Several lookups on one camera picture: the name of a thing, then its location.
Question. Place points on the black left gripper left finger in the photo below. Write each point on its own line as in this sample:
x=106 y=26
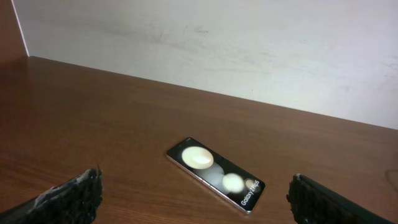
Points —
x=75 y=201

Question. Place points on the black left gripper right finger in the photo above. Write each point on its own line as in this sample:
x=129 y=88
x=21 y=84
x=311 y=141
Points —
x=313 y=203

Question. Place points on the black Galaxy flip phone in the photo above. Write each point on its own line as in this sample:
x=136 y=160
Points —
x=232 y=183

